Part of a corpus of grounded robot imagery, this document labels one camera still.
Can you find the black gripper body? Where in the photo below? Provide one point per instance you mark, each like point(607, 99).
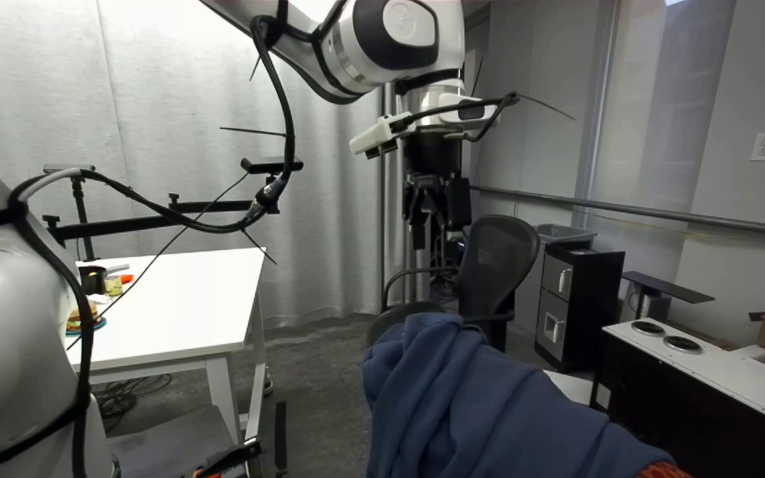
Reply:
point(436, 161)

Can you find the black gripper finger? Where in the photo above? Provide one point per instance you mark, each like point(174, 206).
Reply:
point(457, 202)
point(417, 214)

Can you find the blue jumper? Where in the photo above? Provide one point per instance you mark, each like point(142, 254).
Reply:
point(490, 407)

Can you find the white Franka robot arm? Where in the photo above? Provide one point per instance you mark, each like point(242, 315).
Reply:
point(383, 37)

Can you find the black mesh office chair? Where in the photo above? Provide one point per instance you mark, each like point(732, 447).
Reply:
point(498, 257)

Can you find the white flat board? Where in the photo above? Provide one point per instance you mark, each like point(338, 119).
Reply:
point(569, 387)

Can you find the black flat stand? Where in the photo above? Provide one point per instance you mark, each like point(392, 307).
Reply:
point(666, 289)

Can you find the white table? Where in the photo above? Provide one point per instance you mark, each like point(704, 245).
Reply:
point(188, 301)

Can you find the black round disc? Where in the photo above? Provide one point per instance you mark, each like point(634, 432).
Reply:
point(684, 341)

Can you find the grey curtain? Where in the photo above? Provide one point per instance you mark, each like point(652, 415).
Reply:
point(133, 90)

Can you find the black cabinet with white top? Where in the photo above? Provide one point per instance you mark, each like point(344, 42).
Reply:
point(691, 415)

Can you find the small black cup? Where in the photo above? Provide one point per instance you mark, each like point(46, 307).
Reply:
point(92, 279)

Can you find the teal plate with toys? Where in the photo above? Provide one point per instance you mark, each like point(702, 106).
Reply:
point(87, 317)

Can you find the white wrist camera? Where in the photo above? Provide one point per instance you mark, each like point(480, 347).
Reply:
point(452, 96)

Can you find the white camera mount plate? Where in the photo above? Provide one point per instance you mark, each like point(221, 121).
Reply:
point(374, 136)

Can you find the grey wall rail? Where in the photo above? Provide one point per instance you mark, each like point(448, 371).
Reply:
point(666, 214)

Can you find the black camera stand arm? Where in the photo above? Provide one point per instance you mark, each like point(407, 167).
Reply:
point(133, 222)

